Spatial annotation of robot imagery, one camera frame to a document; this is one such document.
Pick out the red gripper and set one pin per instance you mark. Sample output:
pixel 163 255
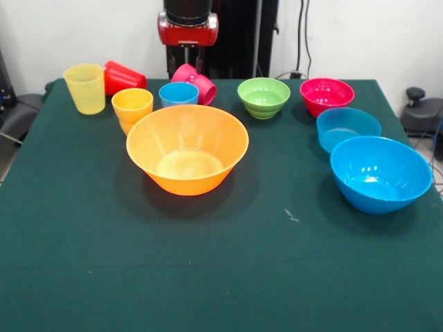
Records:
pixel 188 34

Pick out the pink cup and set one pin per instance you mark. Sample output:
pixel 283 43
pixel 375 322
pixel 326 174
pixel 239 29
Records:
pixel 206 88

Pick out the blue cup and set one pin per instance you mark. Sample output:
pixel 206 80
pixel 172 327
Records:
pixel 178 95

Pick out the red cup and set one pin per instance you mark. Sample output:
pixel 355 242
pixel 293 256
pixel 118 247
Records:
pixel 124 81

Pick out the large orange bowl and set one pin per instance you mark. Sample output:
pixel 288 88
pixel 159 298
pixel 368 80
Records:
pixel 187 180

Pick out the small yellow orange cup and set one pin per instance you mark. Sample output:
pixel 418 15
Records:
pixel 131 103

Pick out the green bowl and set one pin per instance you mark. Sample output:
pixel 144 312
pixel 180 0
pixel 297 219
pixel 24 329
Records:
pixel 263 107

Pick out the pale yellow cup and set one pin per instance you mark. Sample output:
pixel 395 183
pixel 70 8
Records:
pixel 84 93

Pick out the pink bowl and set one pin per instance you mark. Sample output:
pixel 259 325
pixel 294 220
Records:
pixel 325 103

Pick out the light blue shallow bowl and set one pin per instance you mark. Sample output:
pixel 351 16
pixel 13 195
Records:
pixel 332 135

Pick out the black equipment box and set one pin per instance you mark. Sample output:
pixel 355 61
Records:
pixel 5 90

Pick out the dark green table cloth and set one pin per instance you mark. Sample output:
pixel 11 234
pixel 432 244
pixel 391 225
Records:
pixel 207 242

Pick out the large blue bowl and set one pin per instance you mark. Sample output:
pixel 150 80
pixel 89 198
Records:
pixel 377 193

